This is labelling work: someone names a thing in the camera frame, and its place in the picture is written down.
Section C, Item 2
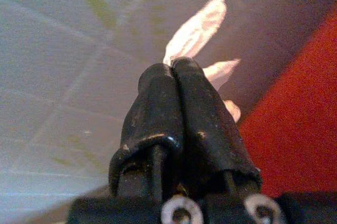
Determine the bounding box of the beige floral bed sheet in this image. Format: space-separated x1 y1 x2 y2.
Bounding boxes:
0 0 337 209

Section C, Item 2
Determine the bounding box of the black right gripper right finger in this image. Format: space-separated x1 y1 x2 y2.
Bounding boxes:
170 57 263 197

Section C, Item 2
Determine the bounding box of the red fabric sofa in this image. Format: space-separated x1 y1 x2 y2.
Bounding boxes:
239 5 337 198

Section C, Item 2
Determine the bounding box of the clear plastic bag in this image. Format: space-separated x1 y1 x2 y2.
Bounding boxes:
163 0 242 124

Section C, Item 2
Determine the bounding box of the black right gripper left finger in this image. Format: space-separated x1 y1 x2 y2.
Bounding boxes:
108 63 185 199

